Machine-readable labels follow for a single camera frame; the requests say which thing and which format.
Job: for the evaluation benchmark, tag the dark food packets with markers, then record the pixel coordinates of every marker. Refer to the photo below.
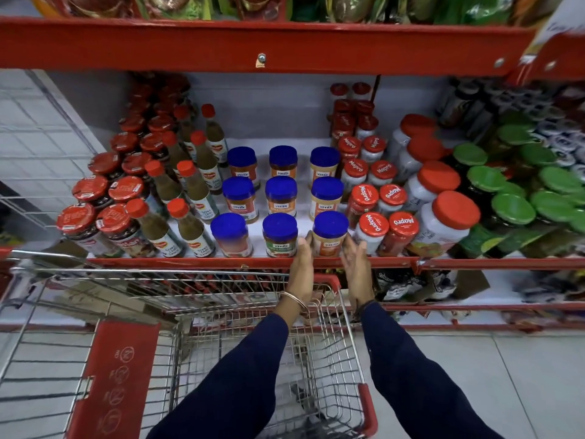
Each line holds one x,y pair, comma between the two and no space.
406,283

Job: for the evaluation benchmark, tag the blue-lid spread jar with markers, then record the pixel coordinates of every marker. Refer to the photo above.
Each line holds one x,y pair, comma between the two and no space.
330,224

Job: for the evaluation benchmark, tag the person's left forearm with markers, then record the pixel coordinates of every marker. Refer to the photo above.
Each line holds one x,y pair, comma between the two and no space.
237,384

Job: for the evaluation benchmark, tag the person's right fingers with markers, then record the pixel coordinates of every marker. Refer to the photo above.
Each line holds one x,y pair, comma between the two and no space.
349,247

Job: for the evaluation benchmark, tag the rows of dark red-lid jars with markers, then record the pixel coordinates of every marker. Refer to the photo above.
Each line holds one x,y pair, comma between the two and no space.
125,188

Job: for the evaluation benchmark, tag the group of green-lid jars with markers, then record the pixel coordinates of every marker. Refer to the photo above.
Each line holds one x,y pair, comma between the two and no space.
513,208

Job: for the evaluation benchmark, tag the rows of blue-lid jars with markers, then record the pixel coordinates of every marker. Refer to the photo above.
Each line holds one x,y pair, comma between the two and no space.
281,189

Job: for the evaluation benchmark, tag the person's left fingers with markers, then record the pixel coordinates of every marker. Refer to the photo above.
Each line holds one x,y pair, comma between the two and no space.
305,245

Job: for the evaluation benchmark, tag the row of colourful food packets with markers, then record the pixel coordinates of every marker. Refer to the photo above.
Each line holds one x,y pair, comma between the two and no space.
347,6

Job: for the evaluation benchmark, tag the large white red-lid jar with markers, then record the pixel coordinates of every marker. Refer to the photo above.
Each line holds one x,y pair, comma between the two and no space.
454,210
413,125
438,177
425,148

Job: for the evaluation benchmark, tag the red metal shelf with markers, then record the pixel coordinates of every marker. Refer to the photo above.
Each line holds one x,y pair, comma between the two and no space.
183,45
480,308
502,264

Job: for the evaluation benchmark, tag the gold bangle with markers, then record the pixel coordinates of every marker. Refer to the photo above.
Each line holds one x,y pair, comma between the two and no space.
296,298

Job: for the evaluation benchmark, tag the person's left hand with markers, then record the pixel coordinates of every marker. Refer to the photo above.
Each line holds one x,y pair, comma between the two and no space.
299,276

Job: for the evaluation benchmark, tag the rows of green sauce bottles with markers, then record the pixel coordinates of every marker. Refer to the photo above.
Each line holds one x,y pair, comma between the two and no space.
197,189

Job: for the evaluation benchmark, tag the metal shopping cart red trim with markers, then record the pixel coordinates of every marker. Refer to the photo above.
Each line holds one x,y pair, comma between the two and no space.
114,374

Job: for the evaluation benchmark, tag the person's right forearm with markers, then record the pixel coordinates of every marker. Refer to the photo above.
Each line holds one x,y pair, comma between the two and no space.
411,384

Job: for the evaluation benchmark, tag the person's right hand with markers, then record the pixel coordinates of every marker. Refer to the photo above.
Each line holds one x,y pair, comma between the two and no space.
359,278

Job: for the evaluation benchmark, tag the green food packets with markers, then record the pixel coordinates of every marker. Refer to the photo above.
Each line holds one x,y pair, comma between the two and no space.
484,242

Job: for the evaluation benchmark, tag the rows of small red-lid jars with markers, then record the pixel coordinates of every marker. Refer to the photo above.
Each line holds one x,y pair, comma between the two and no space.
362,196

